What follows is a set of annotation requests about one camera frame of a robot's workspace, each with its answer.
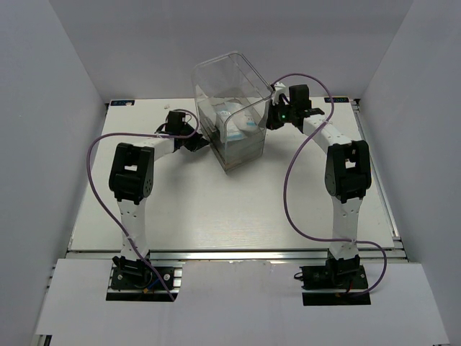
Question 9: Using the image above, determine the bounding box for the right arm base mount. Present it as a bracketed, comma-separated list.
[293, 265, 371, 306]

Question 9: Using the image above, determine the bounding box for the aluminium front rail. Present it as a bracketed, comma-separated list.
[66, 249, 407, 261]

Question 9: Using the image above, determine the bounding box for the clear acrylic makeup organizer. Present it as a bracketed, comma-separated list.
[192, 51, 272, 172]

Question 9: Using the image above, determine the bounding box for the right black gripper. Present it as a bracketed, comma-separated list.
[258, 98, 295, 130]

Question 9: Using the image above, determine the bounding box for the cotton pad pack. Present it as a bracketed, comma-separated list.
[226, 111, 259, 141]
[213, 101, 241, 119]

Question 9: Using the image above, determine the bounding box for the aluminium right side rail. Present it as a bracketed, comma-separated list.
[351, 99, 408, 262]

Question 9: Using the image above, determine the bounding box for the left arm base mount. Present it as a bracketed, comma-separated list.
[106, 256, 179, 303]

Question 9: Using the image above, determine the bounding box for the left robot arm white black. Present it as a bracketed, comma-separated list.
[109, 110, 209, 261]

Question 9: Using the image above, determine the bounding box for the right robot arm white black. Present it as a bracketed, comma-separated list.
[266, 83, 372, 288]

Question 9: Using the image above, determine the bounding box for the left blue table label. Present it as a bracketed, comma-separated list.
[109, 99, 135, 107]

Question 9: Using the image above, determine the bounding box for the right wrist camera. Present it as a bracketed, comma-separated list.
[272, 81, 287, 105]

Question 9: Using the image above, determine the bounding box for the right blue table label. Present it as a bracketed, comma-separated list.
[323, 97, 350, 103]

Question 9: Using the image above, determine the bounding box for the blue table label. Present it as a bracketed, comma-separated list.
[109, 99, 135, 107]
[323, 97, 350, 103]

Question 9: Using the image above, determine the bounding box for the aluminium rail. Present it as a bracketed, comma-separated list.
[66, 249, 407, 261]
[351, 99, 408, 262]

